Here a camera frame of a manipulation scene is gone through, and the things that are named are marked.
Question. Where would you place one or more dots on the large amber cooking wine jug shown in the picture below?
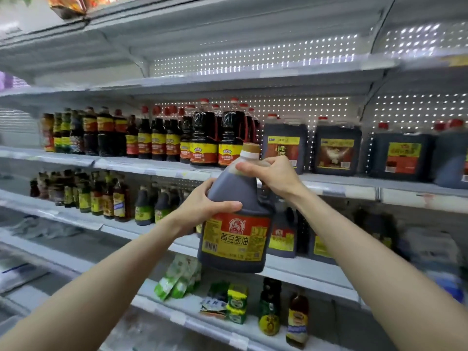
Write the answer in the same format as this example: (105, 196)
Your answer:
(121, 201)

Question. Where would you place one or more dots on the blue-label oyster sauce bottle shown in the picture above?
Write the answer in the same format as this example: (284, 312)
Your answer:
(76, 135)

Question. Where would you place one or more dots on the yellow-capped green label bottle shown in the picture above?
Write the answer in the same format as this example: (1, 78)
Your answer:
(57, 133)

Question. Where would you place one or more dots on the rice vinegar jug green label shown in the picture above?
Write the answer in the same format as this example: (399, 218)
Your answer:
(162, 208)

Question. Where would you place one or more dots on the green-label oyster sauce bottle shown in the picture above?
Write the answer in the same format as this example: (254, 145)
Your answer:
(66, 131)

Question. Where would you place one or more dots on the pile of colourful snack packets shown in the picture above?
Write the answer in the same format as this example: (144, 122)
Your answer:
(73, 3)

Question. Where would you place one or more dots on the small amber bottle yellow label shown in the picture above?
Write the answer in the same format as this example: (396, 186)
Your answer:
(298, 325)

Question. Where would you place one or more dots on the pack of clear empty bottles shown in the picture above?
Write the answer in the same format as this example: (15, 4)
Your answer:
(146, 340)

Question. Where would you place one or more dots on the person's left hand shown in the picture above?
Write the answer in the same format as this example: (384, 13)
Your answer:
(201, 208)

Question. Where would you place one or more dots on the red label dark sauce bottle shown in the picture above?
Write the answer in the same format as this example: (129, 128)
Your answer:
(120, 135)

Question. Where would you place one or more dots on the person's right hand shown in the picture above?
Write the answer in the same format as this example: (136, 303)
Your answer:
(278, 175)

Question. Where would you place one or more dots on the person's right forearm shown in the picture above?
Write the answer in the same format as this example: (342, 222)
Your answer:
(387, 274)

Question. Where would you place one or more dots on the dark bottle orange label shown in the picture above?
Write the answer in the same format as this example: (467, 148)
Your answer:
(108, 202)

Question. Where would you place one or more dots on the green lidded seasoning tubs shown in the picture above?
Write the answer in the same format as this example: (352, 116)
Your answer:
(238, 302)

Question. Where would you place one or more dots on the small green bottle yellow label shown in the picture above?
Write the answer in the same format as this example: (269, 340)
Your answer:
(270, 310)

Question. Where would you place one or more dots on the person's left forearm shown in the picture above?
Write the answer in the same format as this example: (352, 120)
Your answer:
(88, 296)

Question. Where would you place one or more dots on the orange oyster sauce squeeze bottle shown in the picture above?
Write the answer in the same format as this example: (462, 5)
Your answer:
(47, 131)

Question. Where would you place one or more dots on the white green bag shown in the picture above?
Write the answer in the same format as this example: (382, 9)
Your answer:
(191, 274)
(169, 278)

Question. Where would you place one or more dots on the row of dark red-capped bottles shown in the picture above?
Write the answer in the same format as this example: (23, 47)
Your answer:
(131, 139)

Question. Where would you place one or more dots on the white metal store shelving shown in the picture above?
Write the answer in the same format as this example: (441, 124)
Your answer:
(219, 25)

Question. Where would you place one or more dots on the black jug brown gold label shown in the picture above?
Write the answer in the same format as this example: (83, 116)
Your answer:
(336, 150)

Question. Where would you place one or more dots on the green packet white blue label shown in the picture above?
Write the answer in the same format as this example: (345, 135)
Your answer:
(213, 303)

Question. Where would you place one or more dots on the square soy sauce jug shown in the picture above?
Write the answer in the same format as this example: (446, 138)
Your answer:
(318, 245)

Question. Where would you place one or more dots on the blue white plastic bags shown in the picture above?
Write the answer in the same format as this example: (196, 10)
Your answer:
(29, 226)

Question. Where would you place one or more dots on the blue white packages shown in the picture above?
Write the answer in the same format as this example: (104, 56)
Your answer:
(439, 267)

